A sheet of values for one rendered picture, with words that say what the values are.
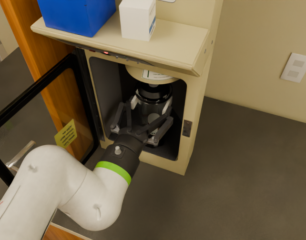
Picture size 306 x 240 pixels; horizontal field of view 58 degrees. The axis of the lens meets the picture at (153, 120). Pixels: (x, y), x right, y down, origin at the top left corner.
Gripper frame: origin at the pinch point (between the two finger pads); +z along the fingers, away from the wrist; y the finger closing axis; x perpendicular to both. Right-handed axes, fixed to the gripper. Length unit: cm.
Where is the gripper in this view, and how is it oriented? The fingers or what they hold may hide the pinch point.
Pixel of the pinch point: (153, 100)
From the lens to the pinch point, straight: 82.7
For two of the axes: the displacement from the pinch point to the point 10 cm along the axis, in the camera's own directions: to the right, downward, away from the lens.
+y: -9.3, -2.8, 2.3
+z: 3.6, -7.2, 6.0
